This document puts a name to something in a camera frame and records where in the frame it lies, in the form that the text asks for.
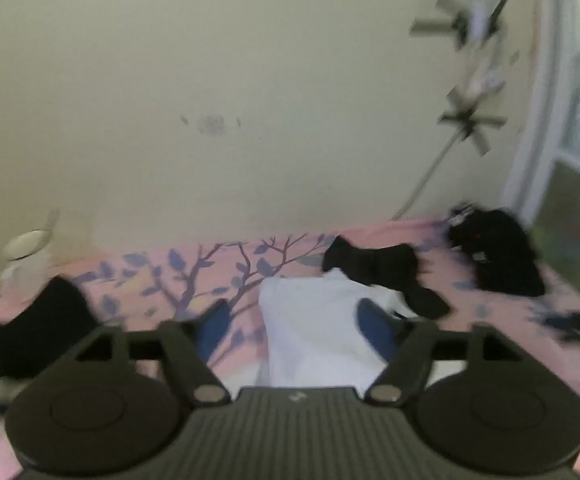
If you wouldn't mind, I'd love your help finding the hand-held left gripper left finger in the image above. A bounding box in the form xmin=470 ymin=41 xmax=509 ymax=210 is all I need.
xmin=77 ymin=299 xmax=233 ymax=407

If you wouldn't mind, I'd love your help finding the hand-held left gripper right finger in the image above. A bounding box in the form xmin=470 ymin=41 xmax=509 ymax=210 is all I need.
xmin=358 ymin=298 xmax=523 ymax=407

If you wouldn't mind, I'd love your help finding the white garment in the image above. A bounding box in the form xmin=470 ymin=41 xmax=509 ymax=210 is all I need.
xmin=252 ymin=269 xmax=423 ymax=388

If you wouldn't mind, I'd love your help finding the black garment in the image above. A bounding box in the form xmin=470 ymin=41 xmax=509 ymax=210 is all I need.
xmin=322 ymin=235 xmax=451 ymax=320

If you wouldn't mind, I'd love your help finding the pink tree print bed sheet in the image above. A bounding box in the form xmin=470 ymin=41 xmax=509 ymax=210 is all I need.
xmin=0 ymin=215 xmax=580 ymax=480

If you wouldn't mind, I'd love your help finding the black bag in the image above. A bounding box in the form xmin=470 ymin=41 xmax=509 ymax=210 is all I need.
xmin=447 ymin=205 xmax=546 ymax=298

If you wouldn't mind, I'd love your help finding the grey rod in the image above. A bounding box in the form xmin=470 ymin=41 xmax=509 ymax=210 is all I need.
xmin=392 ymin=135 xmax=458 ymax=222

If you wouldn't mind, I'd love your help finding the dark cloth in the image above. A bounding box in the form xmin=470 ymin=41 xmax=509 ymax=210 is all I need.
xmin=0 ymin=275 xmax=102 ymax=380

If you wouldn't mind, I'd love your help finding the white hanging paper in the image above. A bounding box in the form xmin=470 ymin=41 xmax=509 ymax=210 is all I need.
xmin=462 ymin=0 xmax=508 ymax=98

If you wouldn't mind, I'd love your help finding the white window frame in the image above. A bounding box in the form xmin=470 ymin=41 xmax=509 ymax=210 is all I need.
xmin=502 ymin=0 xmax=580 ymax=311

